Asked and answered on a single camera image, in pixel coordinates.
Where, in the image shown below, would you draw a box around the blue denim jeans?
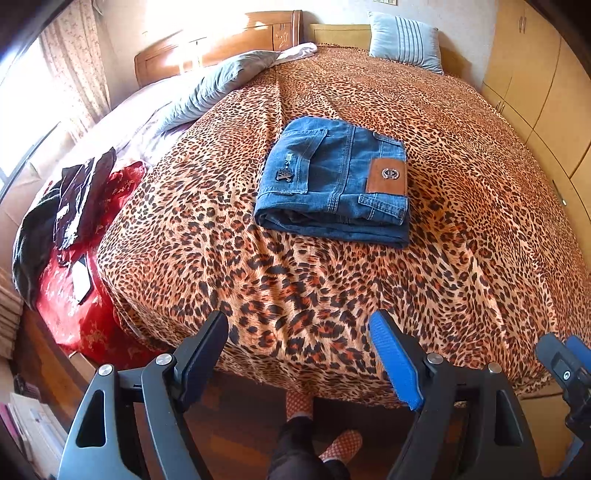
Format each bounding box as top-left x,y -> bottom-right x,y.
253,116 -> 410,248

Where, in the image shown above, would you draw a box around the red embroidered quilt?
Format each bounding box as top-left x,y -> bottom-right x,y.
36,162 -> 154,370

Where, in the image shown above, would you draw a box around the red polka dot slipper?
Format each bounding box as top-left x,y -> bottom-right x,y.
286,390 -> 314,421

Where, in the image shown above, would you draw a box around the stack of books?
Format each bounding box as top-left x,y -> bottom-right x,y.
1,392 -> 67,479

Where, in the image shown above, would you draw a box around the black trouser leg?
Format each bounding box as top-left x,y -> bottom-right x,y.
266,416 -> 351,480

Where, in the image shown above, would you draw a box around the dark clothes pile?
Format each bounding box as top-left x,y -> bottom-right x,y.
12,148 -> 116,310

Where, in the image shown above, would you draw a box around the leopard print bedspread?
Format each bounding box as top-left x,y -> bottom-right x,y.
97,47 -> 590,406

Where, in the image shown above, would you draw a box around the grey duvet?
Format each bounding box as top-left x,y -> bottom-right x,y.
47,42 -> 318,184

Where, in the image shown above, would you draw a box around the light wooden wardrobe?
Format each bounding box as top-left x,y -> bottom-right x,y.
483,1 -> 590,262

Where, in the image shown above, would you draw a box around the grey striped pillow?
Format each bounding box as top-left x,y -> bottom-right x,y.
369,12 -> 444,75

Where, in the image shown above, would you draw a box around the floral curtain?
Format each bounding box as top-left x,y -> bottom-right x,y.
40,1 -> 111,142

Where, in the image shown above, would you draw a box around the yellow upholstered headboard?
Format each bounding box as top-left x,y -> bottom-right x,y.
308,23 -> 372,50

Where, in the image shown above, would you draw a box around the wooden headboard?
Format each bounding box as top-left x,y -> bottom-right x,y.
134,10 -> 303,88

